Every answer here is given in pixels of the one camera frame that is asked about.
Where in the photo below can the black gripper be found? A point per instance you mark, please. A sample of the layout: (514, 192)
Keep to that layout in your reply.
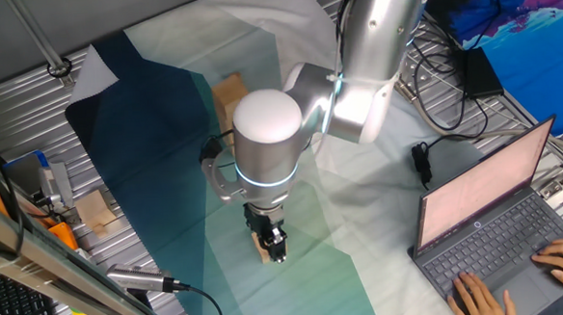
(263, 218)

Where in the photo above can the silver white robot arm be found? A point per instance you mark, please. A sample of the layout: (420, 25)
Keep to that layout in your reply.
(266, 148)

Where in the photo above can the person's left hand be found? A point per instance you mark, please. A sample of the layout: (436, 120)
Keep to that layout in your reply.
(485, 308)

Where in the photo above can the silver cylindrical device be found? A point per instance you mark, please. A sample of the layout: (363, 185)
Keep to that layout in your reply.
(138, 278)

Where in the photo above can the blue green white cloth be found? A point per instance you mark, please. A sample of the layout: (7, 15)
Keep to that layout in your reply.
(155, 135)

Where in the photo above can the orange button box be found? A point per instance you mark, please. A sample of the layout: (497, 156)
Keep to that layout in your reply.
(64, 235)

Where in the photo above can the grey laptop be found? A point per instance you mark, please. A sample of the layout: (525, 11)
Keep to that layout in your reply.
(481, 185)

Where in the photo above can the black power adapter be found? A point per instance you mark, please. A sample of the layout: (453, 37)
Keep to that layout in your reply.
(481, 74)

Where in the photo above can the grey metal pole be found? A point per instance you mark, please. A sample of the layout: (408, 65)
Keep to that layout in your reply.
(33, 33)

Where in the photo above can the blue illustrated mat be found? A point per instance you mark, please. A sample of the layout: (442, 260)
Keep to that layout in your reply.
(541, 52)

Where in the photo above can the silver camera mount bracket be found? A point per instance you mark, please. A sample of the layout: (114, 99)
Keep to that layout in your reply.
(217, 180)

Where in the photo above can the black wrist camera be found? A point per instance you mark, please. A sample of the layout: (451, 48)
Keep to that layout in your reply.
(209, 149)

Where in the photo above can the aluminium frame beam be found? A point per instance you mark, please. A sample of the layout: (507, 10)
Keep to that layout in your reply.
(50, 266)

